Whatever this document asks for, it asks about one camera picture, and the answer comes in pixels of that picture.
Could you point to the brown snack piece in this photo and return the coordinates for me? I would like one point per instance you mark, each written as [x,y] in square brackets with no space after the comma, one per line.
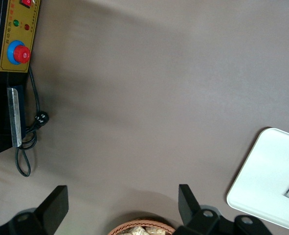
[155,231]
[135,230]

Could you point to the wicker basket with brown snacks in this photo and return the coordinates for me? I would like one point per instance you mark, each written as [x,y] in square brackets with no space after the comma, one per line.
[117,228]

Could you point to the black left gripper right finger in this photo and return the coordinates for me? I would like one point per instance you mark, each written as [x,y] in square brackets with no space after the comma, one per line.
[187,203]

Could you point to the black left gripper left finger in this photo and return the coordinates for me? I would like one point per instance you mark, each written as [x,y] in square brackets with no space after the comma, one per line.
[56,205]

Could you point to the red round knob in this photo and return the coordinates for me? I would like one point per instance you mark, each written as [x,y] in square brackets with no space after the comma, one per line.
[22,54]

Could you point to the light rectangular plastic tray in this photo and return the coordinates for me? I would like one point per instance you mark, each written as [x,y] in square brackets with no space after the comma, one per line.
[264,171]

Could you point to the silver metal plate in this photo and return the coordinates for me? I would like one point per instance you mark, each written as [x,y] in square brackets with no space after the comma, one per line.
[15,117]

